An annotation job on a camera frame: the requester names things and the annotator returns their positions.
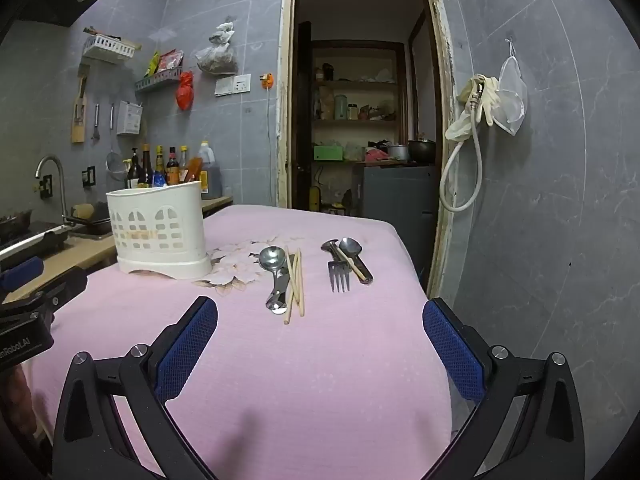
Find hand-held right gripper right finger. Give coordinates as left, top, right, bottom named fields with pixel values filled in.
left=422, top=297, right=586, bottom=480

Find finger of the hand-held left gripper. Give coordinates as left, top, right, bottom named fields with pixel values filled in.
left=0, top=256, right=45, bottom=292
left=0, top=266, right=89, bottom=322

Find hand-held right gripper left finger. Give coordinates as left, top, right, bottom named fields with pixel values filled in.
left=51, top=296, right=218, bottom=480

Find white plastic utensil holder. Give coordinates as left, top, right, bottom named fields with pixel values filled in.
left=106, top=180, right=213, bottom=281

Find large steel spoon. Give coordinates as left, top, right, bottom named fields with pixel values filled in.
left=258, top=246, right=291, bottom=313

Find steel fork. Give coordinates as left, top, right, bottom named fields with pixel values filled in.
left=328, top=252, right=351, bottom=293

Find gold spoon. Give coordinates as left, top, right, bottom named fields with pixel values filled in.
left=338, top=237, right=367, bottom=282

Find person's left hand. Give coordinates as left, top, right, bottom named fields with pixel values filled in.
left=0, top=364, right=33, bottom=443

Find black wok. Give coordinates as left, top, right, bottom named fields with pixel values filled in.
left=0, top=210, right=33, bottom=243

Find wooden countertop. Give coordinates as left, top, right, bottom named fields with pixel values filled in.
left=0, top=195, right=235, bottom=306

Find steel faucet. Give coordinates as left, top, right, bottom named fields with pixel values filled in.
left=35, top=155, right=71, bottom=221

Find pink floral tablecloth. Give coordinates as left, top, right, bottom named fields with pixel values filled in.
left=22, top=204, right=453, bottom=480

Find hanging mesh strainer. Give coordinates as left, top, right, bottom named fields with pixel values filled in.
left=106, top=105, right=128, bottom=181

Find dark grey cabinet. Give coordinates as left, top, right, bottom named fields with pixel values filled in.
left=360, top=162, right=443, bottom=231

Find wooden knife holder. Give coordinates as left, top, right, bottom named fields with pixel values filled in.
left=71, top=62, right=90, bottom=143

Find black cooking pot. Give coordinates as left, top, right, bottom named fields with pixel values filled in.
left=407, top=139, right=436, bottom=163

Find snack packets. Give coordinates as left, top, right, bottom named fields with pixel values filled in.
left=145, top=50, right=183, bottom=76

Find cream rubber gloves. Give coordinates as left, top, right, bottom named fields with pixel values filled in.
left=445, top=74, right=501, bottom=141

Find clear bag of dried goods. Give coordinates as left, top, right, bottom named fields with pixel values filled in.
left=196, top=22, right=238, bottom=76

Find wooden storage shelf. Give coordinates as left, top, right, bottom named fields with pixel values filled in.
left=310, top=40, right=406, bottom=166

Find white box on wall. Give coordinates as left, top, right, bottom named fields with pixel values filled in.
left=116, top=100, right=145, bottom=136

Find white hose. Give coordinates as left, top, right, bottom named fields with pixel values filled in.
left=440, top=85, right=483, bottom=212

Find metal wall shelf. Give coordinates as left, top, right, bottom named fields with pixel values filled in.
left=135, top=67, right=183, bottom=93

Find white wall basket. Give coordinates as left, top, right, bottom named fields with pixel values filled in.
left=82, top=32, right=138, bottom=63

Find wooden door frame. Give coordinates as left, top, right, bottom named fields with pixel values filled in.
left=276, top=0, right=456, bottom=301

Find white wall socket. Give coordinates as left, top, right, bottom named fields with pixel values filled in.
left=215, top=74, right=252, bottom=97

